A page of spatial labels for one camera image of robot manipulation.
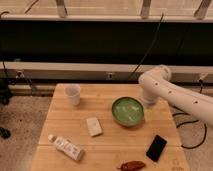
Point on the white tube bottle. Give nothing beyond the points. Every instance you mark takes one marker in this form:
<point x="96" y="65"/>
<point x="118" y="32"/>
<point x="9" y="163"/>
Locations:
<point x="65" y="146"/>

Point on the dried red chili pepper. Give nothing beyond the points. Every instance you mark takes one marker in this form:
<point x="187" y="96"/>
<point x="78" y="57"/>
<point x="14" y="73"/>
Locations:
<point x="132" y="166"/>

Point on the black smartphone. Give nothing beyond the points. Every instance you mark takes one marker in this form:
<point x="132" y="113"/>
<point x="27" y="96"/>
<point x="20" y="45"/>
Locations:
<point x="156" y="148"/>

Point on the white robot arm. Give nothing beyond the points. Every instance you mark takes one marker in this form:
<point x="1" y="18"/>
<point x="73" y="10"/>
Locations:
<point x="156" y="83"/>

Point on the wooden table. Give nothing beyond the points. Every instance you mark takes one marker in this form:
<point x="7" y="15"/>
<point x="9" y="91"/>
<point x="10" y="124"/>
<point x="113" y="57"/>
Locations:
<point x="117" y="144"/>

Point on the green ceramic bowl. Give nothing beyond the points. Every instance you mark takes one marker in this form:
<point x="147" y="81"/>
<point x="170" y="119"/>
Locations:
<point x="127" y="111"/>

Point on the translucent plastic cup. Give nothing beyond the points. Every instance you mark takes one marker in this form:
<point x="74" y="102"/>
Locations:
<point x="72" y="92"/>

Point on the black object on floor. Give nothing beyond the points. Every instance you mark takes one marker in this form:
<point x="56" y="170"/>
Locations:
<point x="4" y="133"/>

